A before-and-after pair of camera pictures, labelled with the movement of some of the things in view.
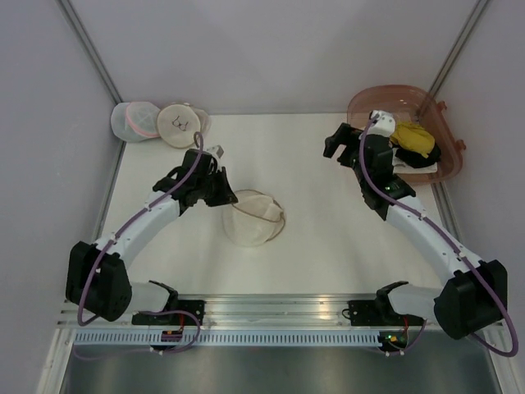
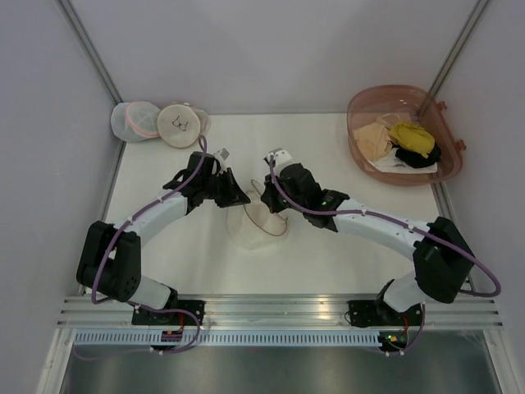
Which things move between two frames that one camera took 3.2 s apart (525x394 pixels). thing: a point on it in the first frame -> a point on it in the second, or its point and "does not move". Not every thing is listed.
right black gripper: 350,144 -> 277,190
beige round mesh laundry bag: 254,219 does not move
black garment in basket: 417,159 does not move
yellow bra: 413,138 does not move
